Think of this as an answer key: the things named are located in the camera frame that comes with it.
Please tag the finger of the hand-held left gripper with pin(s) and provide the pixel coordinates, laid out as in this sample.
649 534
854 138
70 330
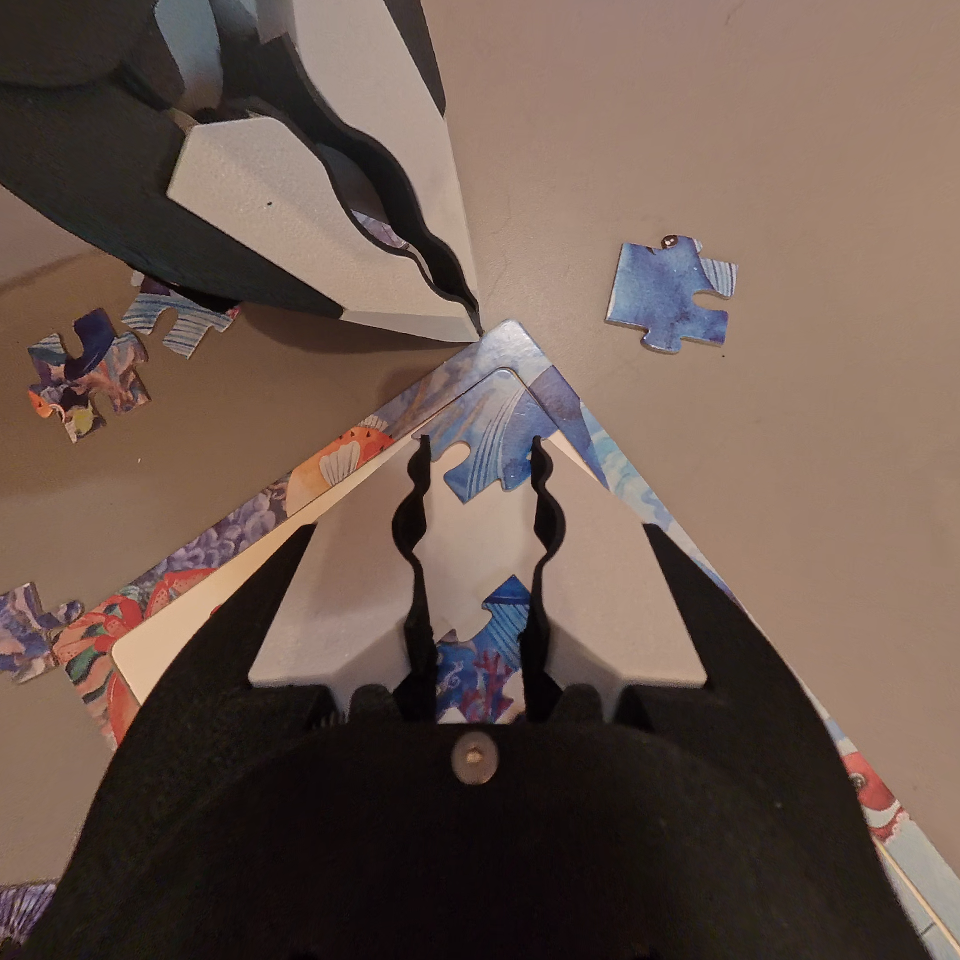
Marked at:
262 202
375 90

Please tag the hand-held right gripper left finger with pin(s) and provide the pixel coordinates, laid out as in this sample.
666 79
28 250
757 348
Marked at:
337 615

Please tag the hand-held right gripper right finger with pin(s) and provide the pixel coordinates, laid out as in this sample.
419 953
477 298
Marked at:
622 615

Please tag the striped whale belly puzzle piece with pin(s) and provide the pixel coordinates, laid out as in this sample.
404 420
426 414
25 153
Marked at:
510 607

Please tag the sea print jigsaw puzzle board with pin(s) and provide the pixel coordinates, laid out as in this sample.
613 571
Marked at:
165 637

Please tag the blue swoosh corner puzzle piece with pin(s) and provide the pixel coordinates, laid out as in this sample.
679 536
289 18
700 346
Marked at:
495 450

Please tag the dark blue whale eye piece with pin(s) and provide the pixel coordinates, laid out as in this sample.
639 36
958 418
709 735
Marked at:
667 300

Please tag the pale blue zebra-striped puzzle piece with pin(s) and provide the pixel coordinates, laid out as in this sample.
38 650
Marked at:
379 229

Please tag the blue purple puzzle piece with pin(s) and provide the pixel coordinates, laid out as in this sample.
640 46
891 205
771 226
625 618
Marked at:
30 630

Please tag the black spiny fish puzzle piece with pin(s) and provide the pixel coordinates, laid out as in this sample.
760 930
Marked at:
22 911

